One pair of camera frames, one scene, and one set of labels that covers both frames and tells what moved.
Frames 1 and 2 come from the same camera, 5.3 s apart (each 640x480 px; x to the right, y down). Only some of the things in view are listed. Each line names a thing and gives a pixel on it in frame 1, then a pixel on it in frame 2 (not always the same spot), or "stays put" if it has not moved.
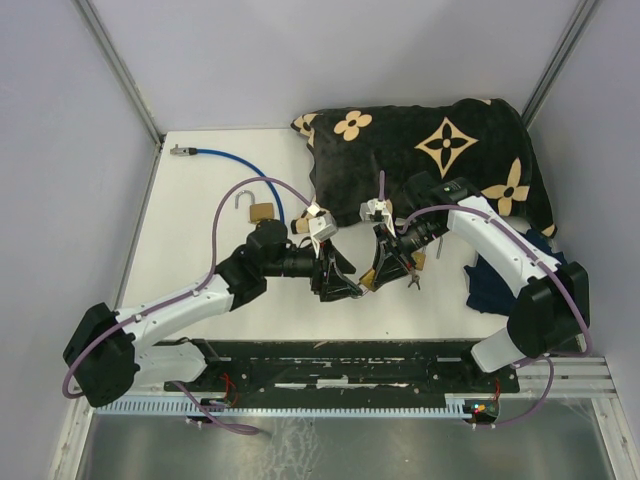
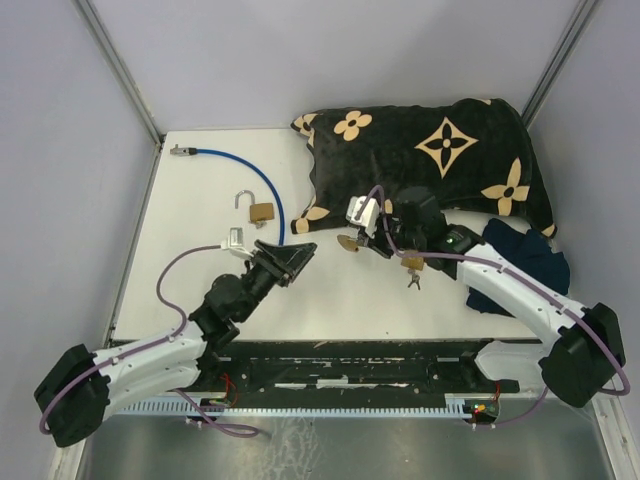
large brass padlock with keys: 420,260 stays put
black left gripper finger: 343,264 -> 290,258
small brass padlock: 367,281 -> 348,243
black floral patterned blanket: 484,142 stays put
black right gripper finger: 391,268 -> 365,241
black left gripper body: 318,279 -> 270,268
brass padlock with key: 256,211 stays put
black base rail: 347,369 stays put
